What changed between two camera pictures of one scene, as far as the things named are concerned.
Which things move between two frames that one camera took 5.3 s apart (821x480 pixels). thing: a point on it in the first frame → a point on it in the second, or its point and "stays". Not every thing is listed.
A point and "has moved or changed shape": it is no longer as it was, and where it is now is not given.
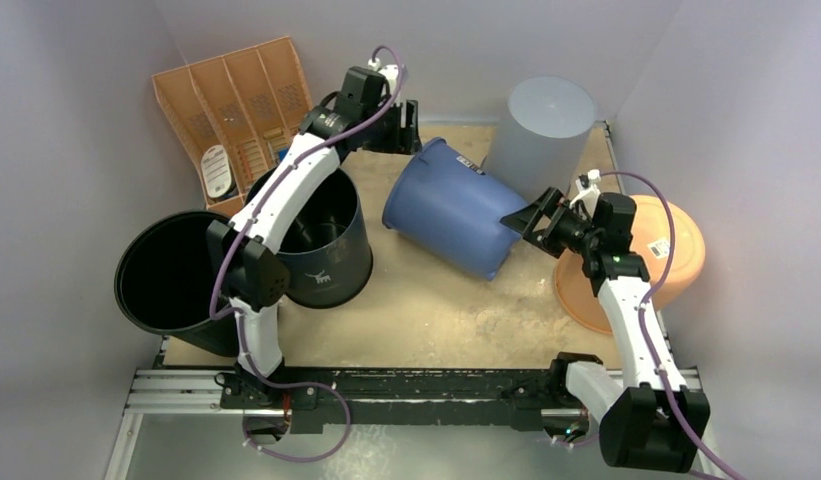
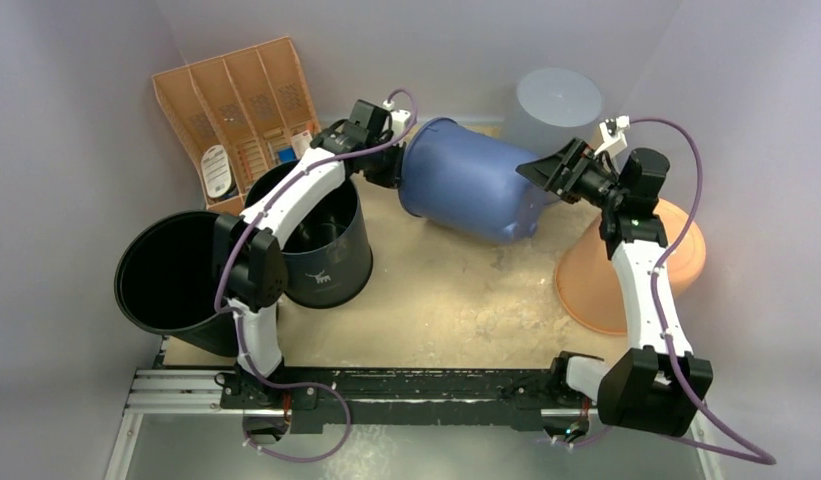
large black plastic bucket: [167, 278] stays
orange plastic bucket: [669, 247] stays
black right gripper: [545, 225] → [569, 171]
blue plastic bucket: [452, 209] has moved or changed shape
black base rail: [326, 400] stays
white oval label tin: [218, 172] stays
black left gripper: [403, 140] → [393, 180]
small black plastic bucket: [329, 253] stays
